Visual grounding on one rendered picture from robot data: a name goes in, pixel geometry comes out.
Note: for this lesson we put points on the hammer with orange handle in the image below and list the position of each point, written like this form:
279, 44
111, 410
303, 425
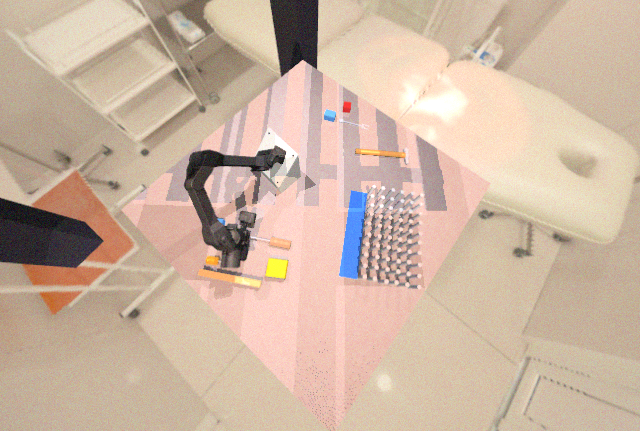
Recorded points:
404, 154

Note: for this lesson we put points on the blue flat strip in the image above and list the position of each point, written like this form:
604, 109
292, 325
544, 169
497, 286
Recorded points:
353, 235

